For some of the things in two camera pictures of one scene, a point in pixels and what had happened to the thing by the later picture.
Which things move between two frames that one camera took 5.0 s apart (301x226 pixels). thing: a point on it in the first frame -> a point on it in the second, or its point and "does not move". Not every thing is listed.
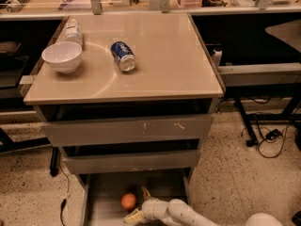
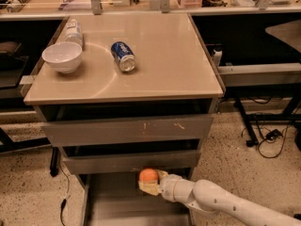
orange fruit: x=128 y=201 -> x=149 y=175
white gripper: x=150 y=208 -> x=168 y=185
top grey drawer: x=126 y=132 does not move
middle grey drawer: x=132 y=161 does not move
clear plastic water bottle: x=73 y=32 does not move
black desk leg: x=252 y=141 does not move
